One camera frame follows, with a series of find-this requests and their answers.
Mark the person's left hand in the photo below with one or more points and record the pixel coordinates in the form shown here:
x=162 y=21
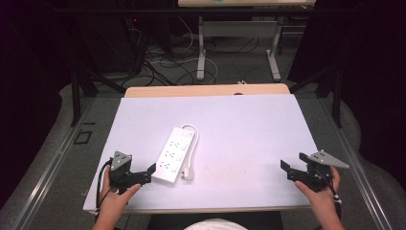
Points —
x=111 y=201

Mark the black overhead frame bar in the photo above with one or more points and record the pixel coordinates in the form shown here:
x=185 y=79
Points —
x=191 y=10

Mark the black computer tower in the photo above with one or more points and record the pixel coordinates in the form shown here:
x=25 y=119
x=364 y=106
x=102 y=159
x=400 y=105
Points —
x=110 y=41

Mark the wooden table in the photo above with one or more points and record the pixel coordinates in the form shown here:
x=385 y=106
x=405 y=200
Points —
x=191 y=90

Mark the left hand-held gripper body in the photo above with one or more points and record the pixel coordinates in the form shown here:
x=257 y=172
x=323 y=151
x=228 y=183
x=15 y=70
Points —
x=123 y=174

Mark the white table mat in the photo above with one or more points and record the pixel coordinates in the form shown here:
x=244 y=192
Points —
x=242 y=140

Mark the white desk with metal legs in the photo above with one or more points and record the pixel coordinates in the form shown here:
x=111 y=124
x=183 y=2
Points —
x=237 y=28

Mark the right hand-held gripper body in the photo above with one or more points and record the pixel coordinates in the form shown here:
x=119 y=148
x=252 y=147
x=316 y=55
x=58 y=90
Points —
x=314 y=175

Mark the person's right hand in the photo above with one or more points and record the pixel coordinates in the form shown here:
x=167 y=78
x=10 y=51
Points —
x=322 y=198

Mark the black floor hatch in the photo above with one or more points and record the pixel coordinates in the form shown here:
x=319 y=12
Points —
x=83 y=137

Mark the metal floor rail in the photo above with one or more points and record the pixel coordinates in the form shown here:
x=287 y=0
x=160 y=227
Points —
x=48 y=172
x=354 y=166

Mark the white power strip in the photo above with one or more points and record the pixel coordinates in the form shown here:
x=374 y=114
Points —
x=174 y=155

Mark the white power plug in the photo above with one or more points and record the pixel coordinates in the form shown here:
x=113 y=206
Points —
x=187 y=174

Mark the black metal stand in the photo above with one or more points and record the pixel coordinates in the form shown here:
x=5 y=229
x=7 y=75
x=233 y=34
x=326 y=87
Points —
x=76 y=92
x=335 y=92

